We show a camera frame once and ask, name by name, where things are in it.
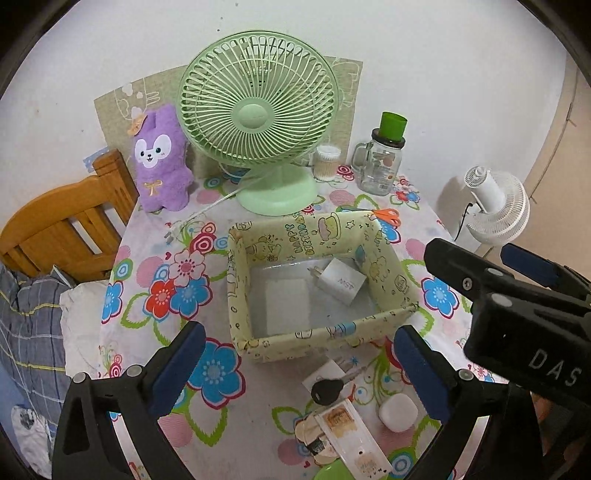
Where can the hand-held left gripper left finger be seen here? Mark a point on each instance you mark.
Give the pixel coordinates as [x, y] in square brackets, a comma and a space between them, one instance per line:
[178, 369]

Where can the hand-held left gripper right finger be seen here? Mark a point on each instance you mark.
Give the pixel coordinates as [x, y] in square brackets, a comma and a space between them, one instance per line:
[422, 374]

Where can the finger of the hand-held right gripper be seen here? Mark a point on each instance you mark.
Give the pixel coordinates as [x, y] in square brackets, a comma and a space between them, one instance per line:
[531, 265]
[455, 270]

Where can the white earbuds case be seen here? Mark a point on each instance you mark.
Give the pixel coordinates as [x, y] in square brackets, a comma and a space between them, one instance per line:
[398, 414]

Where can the white remote control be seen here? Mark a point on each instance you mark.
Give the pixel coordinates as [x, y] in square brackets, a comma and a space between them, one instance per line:
[351, 443]

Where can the yellow cartoon-print storage box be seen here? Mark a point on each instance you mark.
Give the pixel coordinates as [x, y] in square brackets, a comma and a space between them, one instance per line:
[300, 344]

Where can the small white fan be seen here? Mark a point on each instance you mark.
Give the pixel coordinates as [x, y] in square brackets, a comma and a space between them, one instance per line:
[503, 207]

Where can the black car key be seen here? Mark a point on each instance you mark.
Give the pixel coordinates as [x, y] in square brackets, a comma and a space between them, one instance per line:
[325, 390]

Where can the white card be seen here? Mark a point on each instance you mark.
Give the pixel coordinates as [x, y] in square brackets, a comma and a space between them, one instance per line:
[323, 369]

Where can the white pillow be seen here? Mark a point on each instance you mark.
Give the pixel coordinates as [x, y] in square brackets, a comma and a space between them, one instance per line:
[78, 323]

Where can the beige door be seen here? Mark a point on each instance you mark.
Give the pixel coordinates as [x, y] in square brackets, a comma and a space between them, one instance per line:
[563, 152]

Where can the glass mug jar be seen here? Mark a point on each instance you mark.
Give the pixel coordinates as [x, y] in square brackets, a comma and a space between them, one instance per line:
[381, 170]

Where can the green plate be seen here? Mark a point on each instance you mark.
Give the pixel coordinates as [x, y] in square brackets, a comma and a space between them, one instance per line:
[332, 473]

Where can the grey plaid blanket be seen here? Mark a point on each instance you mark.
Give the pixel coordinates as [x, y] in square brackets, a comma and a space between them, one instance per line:
[27, 332]

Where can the green plastic cup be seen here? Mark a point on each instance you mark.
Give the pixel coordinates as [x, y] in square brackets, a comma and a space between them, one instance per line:
[393, 125]

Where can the white printed cloth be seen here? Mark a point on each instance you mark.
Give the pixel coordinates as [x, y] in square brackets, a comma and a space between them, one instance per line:
[32, 438]

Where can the cotton swab container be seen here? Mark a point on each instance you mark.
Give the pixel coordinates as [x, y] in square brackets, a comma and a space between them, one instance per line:
[327, 164]

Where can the purple plush toy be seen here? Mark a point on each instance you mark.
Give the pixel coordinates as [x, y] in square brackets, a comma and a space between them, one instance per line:
[159, 180]

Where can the blue paper scrap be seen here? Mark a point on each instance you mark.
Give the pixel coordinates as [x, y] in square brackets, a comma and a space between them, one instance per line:
[94, 159]

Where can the green desk fan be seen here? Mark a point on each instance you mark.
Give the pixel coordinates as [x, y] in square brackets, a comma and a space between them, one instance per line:
[254, 115]

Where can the white wall charger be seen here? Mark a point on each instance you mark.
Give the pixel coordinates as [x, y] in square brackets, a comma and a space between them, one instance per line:
[339, 281]

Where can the beige printed wall cloth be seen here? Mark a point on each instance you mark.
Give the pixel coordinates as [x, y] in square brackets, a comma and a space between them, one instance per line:
[115, 106]

